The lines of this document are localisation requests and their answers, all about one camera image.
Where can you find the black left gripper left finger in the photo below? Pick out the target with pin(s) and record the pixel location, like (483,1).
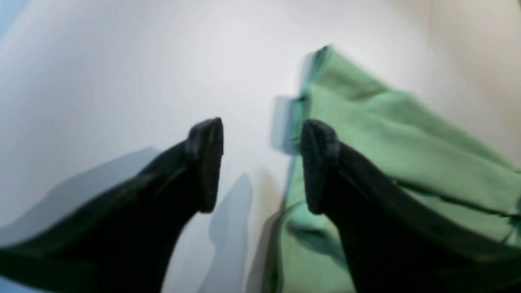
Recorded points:
(122,240)

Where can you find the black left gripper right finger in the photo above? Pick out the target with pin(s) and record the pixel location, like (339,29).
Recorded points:
(392,243)

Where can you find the light green T-shirt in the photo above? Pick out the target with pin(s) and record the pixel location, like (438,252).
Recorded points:
(435,163)

